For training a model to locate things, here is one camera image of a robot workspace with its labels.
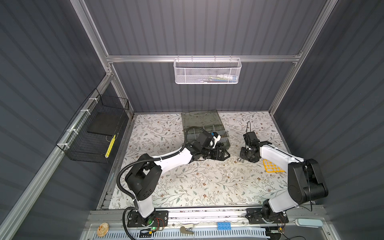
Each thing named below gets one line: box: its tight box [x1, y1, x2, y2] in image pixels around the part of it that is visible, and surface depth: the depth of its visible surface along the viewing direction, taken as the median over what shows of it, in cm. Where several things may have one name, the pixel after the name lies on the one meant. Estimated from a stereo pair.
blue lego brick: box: [217, 222, 232, 231], surface depth 72 cm
